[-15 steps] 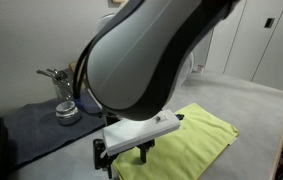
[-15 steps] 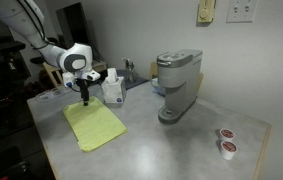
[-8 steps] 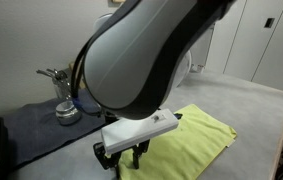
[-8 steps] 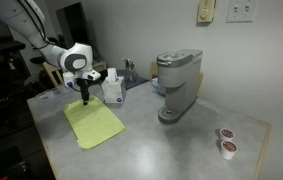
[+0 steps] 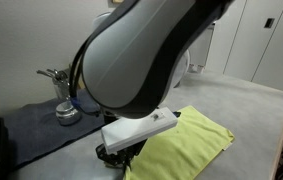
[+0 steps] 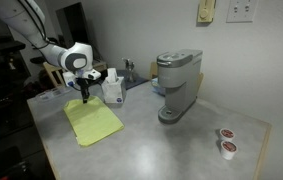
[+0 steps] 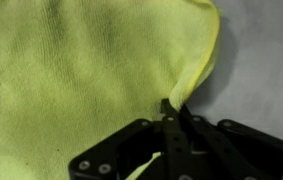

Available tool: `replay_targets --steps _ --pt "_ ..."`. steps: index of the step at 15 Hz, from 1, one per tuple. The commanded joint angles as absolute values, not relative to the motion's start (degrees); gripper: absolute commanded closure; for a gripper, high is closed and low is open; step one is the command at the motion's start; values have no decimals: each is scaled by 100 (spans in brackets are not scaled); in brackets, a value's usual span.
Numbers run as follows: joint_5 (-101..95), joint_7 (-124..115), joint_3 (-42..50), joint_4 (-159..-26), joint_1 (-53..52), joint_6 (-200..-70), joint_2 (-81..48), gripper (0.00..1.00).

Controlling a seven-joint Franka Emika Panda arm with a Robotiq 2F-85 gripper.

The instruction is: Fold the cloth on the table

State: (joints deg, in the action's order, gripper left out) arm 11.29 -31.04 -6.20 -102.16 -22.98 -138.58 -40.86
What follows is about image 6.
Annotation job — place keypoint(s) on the yellow-green microfiber cloth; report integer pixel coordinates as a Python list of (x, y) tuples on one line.
[(92, 121)]

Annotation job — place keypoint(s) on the black hat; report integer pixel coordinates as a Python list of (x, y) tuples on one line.
[(37, 60)]

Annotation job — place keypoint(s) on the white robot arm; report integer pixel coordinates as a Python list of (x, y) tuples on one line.
[(14, 16)]

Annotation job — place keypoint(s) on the white facial tissue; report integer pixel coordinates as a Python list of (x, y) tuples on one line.
[(112, 75)]

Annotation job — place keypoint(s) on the metal utensil holder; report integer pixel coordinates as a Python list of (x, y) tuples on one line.
[(129, 70)]

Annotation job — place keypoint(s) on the black shelf stand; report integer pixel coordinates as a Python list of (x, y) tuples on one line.
[(1, 46)]

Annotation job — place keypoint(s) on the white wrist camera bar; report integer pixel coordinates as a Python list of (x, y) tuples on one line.
[(93, 74)]

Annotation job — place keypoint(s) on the black monitor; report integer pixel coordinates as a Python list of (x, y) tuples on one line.
[(72, 23)]

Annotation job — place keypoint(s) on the grey speckled tissue box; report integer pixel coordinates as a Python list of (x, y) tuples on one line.
[(113, 93)]

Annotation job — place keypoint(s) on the light wooden chair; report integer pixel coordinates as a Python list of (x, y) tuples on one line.
[(51, 71)]

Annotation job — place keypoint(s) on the clear plastic tray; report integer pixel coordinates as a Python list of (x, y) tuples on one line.
[(52, 94)]

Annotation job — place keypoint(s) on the dark blue placemat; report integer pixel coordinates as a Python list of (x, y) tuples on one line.
[(137, 82)]

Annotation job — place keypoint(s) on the beige wall thermostat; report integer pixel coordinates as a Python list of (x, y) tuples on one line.
[(206, 11)]

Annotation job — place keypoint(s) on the white light switch plate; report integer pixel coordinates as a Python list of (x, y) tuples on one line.
[(242, 10)]

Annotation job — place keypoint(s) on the white coffee pod red lid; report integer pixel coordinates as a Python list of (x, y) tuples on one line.
[(227, 134), (229, 150)]

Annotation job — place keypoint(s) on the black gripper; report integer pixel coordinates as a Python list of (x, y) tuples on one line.
[(83, 84)]

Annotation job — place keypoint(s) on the grey pod coffee maker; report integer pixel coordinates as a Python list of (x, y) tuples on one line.
[(177, 80)]

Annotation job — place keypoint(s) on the blue and white pack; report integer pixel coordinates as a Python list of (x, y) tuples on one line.
[(155, 86)]

